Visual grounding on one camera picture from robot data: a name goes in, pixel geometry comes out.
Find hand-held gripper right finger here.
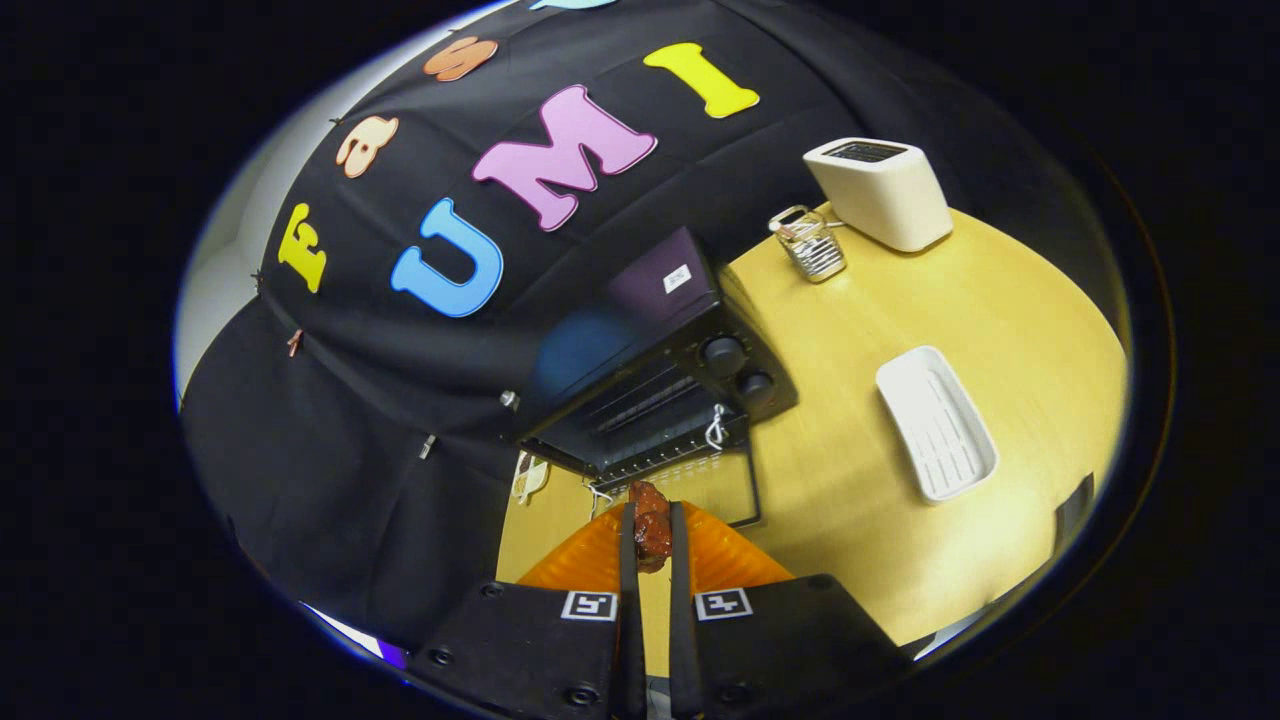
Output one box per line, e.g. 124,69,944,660
668,500,911,720

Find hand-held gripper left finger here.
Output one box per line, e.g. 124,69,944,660
410,503,646,720

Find brown meat slice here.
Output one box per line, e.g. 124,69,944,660
628,481,673,574

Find black toaster oven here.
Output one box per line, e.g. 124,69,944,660
515,226,799,529

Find white toaster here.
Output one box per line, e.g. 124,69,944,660
803,137,954,253

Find white divided spice dish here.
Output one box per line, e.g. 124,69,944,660
512,452,551,504

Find black backdrop cloth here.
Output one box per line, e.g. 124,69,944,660
180,0,1001,651

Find white rectangular tray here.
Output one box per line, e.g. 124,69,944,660
876,345,999,504

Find oven wire rack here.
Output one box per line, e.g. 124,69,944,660
560,365,746,481

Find small metal wire rack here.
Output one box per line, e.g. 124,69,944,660
768,205,848,284

